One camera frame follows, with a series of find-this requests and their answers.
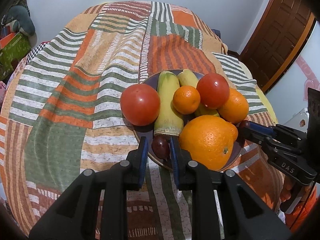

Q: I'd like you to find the small mandarin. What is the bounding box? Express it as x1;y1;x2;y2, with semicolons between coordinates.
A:
172;86;201;115

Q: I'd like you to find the red tomato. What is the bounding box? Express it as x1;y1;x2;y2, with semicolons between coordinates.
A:
120;83;161;126
196;73;229;109

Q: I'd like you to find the wooden door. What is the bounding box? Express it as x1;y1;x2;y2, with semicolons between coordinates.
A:
240;0;316;93

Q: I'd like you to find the green storage box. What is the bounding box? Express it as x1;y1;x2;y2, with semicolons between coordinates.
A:
1;32;31;81

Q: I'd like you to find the purple round plate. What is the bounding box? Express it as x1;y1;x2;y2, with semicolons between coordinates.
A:
133;73;245;172

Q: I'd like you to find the large orange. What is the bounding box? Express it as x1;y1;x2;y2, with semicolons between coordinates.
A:
217;88;249;124
178;115;235;171

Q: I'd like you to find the striped patchwork blanket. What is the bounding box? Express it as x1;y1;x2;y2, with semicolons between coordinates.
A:
1;1;276;236

